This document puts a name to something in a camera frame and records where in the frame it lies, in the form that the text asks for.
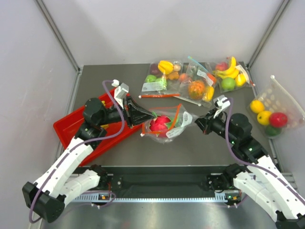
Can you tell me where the perforated cable duct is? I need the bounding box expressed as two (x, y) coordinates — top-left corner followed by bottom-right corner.
(71, 190), (242, 203)

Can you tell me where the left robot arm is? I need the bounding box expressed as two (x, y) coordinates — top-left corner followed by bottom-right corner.
(22, 95), (155, 223)

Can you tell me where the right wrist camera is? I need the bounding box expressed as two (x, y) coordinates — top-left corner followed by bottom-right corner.
(213, 95), (231, 119)

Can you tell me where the red plastic tray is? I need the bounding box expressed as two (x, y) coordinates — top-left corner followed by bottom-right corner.
(53, 93), (142, 167)

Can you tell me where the zip bag with lemons tomato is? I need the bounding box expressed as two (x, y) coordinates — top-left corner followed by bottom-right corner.
(247, 75), (305, 139)

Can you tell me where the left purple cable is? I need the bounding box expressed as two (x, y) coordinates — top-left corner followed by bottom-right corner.
(28, 80), (126, 224)

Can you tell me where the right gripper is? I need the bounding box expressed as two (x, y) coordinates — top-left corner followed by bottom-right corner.
(193, 107), (238, 144)

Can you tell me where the zip bag with orange fruit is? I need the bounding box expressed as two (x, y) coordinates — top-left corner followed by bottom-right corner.
(177, 56), (217, 108)

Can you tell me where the yellow fake banana bunch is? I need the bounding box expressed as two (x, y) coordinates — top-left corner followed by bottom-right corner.
(101, 100), (109, 129)

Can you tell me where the zip bag with banana apple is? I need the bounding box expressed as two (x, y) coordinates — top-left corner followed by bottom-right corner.
(210, 56), (255, 93)

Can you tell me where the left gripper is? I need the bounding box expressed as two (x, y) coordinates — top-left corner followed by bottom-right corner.
(98, 95), (155, 128)

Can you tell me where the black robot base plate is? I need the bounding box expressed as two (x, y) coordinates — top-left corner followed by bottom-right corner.
(91, 165), (234, 198)

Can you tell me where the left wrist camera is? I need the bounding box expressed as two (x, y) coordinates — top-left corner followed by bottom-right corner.
(112, 79), (129, 108)

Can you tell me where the zip bag with green fruit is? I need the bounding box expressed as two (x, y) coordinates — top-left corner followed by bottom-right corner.
(139, 60), (183, 98)

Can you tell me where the zip bag with bananas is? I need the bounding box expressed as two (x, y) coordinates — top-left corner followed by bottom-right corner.
(141, 104), (197, 144)

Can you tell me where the red fake dragon fruit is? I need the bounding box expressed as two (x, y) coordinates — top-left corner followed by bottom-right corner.
(149, 115), (172, 138)

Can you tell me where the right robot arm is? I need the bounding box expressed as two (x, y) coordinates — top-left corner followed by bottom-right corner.
(131, 108), (305, 229)

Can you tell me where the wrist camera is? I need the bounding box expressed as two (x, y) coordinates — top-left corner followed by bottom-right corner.
(112, 79), (129, 108)
(213, 95), (231, 119)

